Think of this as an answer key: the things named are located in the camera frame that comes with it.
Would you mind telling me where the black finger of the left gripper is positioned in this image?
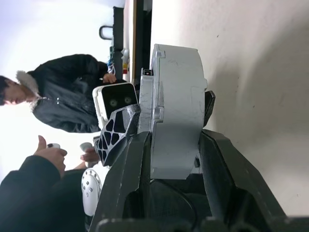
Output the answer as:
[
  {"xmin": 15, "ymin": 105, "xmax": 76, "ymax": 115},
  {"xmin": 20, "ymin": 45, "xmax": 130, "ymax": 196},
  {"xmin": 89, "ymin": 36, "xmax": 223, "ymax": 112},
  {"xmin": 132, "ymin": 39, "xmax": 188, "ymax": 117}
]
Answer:
[
  {"xmin": 203, "ymin": 90, "xmax": 216, "ymax": 129},
  {"xmin": 94, "ymin": 103, "xmax": 142, "ymax": 168}
]

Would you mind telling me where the black loop handle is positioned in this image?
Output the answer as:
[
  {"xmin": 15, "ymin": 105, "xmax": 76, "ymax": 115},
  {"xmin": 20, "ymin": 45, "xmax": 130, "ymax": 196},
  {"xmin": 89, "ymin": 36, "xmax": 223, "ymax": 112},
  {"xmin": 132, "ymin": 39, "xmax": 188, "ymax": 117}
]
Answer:
[{"xmin": 99, "ymin": 25, "xmax": 114, "ymax": 41}]

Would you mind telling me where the person in plain black clothing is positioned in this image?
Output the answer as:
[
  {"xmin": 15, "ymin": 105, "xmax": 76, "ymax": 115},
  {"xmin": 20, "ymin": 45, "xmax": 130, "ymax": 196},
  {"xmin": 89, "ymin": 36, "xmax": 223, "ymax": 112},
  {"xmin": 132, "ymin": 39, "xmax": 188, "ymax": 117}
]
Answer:
[{"xmin": 0, "ymin": 154, "xmax": 85, "ymax": 232}]

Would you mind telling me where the bare hand holding controller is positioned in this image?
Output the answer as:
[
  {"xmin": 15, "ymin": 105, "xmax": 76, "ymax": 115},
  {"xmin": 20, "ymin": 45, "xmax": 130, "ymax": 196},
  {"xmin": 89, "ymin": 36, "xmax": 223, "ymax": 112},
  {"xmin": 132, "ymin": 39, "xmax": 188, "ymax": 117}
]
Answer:
[
  {"xmin": 33, "ymin": 135, "xmax": 68, "ymax": 177},
  {"xmin": 81, "ymin": 148, "xmax": 100, "ymax": 163}
]

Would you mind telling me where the black metal frame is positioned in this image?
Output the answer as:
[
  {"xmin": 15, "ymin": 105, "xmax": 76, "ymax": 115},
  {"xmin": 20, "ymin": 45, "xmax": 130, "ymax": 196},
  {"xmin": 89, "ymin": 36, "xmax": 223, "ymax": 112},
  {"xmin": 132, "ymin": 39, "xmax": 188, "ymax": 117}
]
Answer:
[{"xmin": 112, "ymin": 6, "xmax": 127, "ymax": 82}]

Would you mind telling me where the fur-collar jacket person's hand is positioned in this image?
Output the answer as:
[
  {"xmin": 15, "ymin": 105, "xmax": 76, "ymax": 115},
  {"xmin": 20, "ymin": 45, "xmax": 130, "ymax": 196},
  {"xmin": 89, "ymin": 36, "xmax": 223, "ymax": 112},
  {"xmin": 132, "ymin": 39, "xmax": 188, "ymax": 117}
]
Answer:
[{"xmin": 102, "ymin": 72, "xmax": 117, "ymax": 84}]

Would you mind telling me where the grey motor housing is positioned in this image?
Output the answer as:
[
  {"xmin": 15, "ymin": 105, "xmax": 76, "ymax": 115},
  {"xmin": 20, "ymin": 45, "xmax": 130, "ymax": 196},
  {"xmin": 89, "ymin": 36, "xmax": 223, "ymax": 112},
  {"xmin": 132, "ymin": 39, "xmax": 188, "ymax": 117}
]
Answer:
[{"xmin": 151, "ymin": 43, "xmax": 208, "ymax": 181}]

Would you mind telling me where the person in fur-collar black jacket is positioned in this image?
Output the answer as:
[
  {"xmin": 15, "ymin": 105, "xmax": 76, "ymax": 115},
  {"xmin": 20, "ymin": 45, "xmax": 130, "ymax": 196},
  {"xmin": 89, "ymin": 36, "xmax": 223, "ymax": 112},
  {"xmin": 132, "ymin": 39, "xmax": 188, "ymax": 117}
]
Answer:
[{"xmin": 0, "ymin": 54, "xmax": 117, "ymax": 134}]

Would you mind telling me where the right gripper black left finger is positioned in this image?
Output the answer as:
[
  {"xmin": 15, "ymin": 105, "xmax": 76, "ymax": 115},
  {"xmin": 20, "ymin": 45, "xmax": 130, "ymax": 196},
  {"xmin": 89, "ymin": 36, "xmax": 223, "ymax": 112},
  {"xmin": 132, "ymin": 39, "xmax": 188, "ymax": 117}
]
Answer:
[{"xmin": 90, "ymin": 131, "xmax": 153, "ymax": 232}]

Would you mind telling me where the brown wooden strip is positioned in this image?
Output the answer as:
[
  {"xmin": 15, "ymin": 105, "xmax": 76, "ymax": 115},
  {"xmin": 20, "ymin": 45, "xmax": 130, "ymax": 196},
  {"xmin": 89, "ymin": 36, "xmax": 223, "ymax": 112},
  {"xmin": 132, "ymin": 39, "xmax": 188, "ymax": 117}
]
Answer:
[{"xmin": 131, "ymin": 0, "xmax": 139, "ymax": 83}]

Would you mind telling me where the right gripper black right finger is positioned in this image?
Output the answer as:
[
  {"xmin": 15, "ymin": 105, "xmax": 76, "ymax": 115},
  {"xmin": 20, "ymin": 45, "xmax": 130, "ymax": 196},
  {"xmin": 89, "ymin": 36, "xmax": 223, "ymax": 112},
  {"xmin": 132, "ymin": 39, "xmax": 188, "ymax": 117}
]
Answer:
[{"xmin": 197, "ymin": 129, "xmax": 288, "ymax": 221}]

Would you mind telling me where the white robot head camera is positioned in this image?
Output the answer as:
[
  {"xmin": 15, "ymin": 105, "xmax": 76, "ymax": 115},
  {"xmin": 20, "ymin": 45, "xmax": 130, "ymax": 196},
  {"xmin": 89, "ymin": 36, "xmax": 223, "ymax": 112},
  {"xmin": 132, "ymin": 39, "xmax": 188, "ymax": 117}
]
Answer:
[{"xmin": 92, "ymin": 82, "xmax": 140, "ymax": 119}]

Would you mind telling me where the dark cabinet panel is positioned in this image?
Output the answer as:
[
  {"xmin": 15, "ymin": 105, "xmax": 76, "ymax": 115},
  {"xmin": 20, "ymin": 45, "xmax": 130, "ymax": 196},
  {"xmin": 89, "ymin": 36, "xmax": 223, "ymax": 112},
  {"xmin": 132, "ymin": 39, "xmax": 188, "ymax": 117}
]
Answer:
[{"xmin": 137, "ymin": 0, "xmax": 153, "ymax": 80}]

